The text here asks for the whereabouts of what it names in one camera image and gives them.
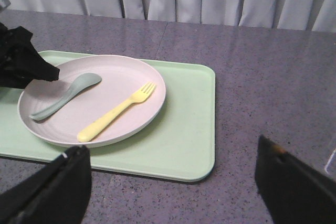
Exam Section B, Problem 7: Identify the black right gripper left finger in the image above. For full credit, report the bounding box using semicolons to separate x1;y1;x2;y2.
1;146;91;223

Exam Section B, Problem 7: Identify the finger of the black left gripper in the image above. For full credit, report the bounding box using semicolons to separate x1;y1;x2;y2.
1;24;60;89

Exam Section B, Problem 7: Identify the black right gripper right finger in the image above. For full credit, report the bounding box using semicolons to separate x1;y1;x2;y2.
255;135;335;223

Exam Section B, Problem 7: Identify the white round plate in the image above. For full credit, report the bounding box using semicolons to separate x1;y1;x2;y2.
18;55;166;147

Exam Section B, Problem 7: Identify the yellow plastic fork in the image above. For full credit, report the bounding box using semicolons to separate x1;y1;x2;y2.
77;82;156;143

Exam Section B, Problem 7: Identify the teal green spoon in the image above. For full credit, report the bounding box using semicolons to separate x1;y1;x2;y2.
29;73;102;121

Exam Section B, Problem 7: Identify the light green tray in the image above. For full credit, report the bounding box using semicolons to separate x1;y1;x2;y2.
1;51;215;182

